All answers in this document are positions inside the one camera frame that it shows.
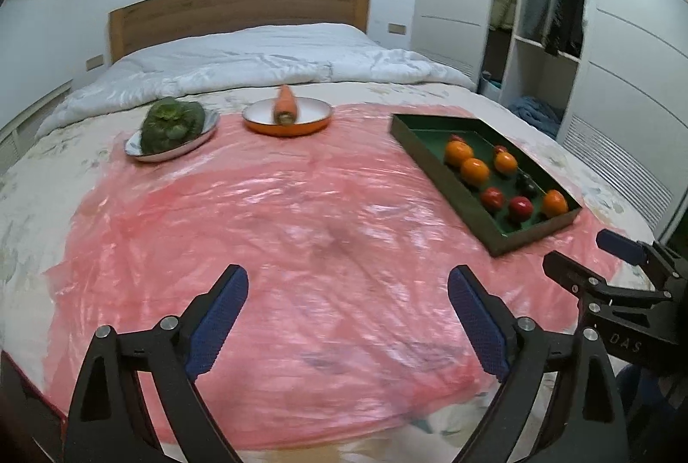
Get green leafy vegetable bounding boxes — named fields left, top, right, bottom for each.
left=140, top=97, right=205, bottom=155

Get blue folded blanket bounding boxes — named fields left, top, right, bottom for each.
left=507, top=96, right=565, bottom=140

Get shiny red apple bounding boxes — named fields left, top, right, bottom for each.
left=508, top=196, right=534, bottom=222

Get white wardrobe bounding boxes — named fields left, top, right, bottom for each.
left=412, top=0, right=687, bottom=239

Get white oval plate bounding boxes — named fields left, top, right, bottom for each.
left=123, top=101, right=219, bottom=164

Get wooden headboard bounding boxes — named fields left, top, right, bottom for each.
left=108, top=0, right=370, bottom=62

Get dark plums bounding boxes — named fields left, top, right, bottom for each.
left=516, top=173, right=539, bottom=198

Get small orange fruit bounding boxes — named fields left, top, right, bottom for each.
left=493, top=152, right=518, bottom=176

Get right hand blue white glove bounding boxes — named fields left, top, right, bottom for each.
left=617, top=365, right=687, bottom=449

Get small orange mandarin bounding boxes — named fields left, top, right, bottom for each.
left=444, top=139, right=473, bottom=168

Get orange near tray edge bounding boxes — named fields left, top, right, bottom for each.
left=541, top=189, right=569, bottom=218

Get pink plastic sheet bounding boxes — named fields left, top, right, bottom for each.
left=44, top=105, right=619, bottom=449

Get white duvet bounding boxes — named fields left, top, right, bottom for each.
left=37, top=22, right=476, bottom=137

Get large orange in tray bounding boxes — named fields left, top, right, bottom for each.
left=459, top=157, right=491, bottom=188

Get orange carrot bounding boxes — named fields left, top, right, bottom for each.
left=273, top=84, right=298, bottom=126

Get dull red apple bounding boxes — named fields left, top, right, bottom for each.
left=479, top=187, right=505, bottom=213

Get orange white bowl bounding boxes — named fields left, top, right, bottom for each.
left=243, top=97, right=334, bottom=138

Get green rectangular tray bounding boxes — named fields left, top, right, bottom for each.
left=390, top=113, right=582, bottom=257

